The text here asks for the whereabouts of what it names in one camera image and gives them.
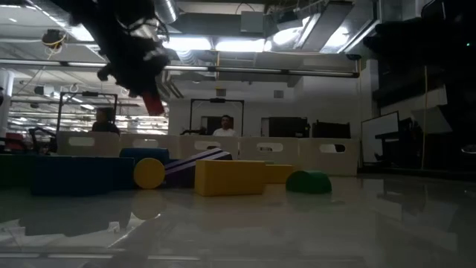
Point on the large red block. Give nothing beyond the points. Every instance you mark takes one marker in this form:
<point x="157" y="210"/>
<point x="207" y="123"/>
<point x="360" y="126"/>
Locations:
<point x="154" y="106"/>

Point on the yellow cylinder block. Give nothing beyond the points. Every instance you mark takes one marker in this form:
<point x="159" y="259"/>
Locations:
<point x="148" y="173"/>

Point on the large blue block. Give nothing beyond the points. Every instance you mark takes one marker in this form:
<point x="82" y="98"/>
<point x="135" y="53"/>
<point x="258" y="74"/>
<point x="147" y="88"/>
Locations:
<point x="82" y="175"/>

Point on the large yellow block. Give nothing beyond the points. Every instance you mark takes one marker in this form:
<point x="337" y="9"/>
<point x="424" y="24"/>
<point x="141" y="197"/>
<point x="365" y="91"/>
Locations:
<point x="228" y="178"/>

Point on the small green block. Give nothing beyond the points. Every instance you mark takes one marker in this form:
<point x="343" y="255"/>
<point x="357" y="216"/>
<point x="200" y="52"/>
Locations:
<point x="308" y="182"/>

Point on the black background robot arm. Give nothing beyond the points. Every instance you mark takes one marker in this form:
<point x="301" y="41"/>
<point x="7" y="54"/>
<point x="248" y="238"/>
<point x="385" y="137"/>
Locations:
<point x="37" y="137"/>

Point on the person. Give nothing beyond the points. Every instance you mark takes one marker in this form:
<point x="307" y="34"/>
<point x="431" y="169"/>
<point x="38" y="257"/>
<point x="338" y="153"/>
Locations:
<point x="105" y="124"/>
<point x="225" y="128"/>

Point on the white plastic bin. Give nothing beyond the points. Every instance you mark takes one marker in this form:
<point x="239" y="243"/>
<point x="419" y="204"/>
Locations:
<point x="316" y="164"/>
<point x="167" y="143"/>
<point x="249" y="160"/>
<point x="230" y="143"/>
<point x="108" y="149"/>

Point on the grey ceiling box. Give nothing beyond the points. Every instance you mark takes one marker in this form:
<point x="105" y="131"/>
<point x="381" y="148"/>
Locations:
<point x="252" y="22"/>

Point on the red background box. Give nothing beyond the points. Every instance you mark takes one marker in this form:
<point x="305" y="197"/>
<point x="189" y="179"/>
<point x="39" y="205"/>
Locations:
<point x="15" y="141"/>

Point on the black monitor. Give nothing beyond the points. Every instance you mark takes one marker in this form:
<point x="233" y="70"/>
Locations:
<point x="331" y="130"/>
<point x="288" y="127"/>

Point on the horizontal ceiling pipe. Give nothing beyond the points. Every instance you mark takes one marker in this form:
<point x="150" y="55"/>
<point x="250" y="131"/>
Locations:
<point x="320" y="73"/>

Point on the whiteboard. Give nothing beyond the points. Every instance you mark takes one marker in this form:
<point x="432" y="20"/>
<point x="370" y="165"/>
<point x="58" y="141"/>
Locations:
<point x="379" y="137"/>

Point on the black frame stand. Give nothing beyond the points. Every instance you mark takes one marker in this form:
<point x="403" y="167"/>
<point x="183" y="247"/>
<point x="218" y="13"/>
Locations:
<point x="216" y="100"/>
<point x="87" y="94"/>

